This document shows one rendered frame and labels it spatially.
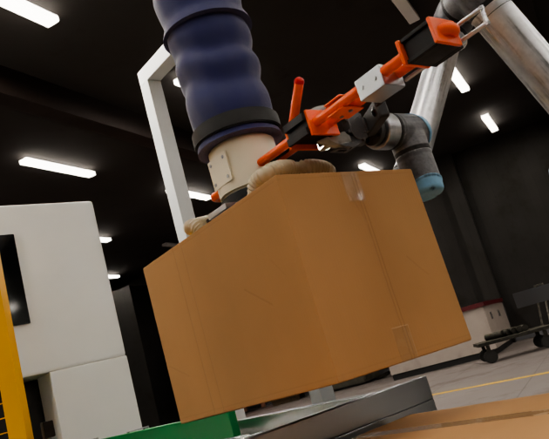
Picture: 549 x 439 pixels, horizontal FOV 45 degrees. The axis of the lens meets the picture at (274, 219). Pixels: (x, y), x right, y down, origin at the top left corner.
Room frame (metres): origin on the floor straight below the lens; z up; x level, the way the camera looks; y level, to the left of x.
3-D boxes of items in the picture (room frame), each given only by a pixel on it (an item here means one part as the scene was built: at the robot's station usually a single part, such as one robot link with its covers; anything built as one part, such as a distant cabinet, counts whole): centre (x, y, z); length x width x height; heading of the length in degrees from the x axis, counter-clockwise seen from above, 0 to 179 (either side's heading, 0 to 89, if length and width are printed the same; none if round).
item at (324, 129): (1.38, -0.13, 1.20); 0.10 x 0.08 x 0.06; 130
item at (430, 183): (1.59, -0.37, 1.09); 0.12 x 0.09 x 0.12; 11
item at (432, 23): (1.11, -0.35, 1.21); 0.08 x 0.07 x 0.05; 40
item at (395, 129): (1.52, -0.30, 1.20); 0.09 x 0.05 x 0.10; 41
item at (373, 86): (1.22, -0.27, 1.20); 0.07 x 0.07 x 0.04; 40
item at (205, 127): (1.58, 0.03, 1.31); 0.23 x 0.23 x 0.04
